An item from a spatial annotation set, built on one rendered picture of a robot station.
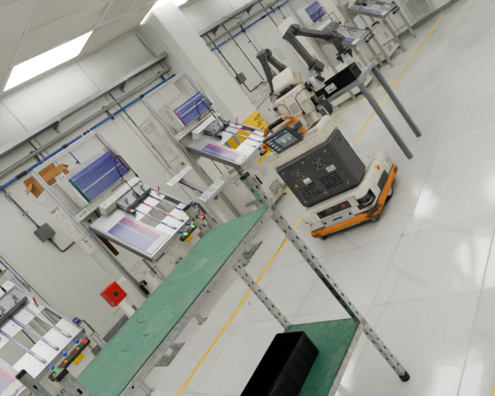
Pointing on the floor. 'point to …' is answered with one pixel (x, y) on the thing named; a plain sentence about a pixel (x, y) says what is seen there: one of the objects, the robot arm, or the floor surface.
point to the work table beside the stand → (379, 106)
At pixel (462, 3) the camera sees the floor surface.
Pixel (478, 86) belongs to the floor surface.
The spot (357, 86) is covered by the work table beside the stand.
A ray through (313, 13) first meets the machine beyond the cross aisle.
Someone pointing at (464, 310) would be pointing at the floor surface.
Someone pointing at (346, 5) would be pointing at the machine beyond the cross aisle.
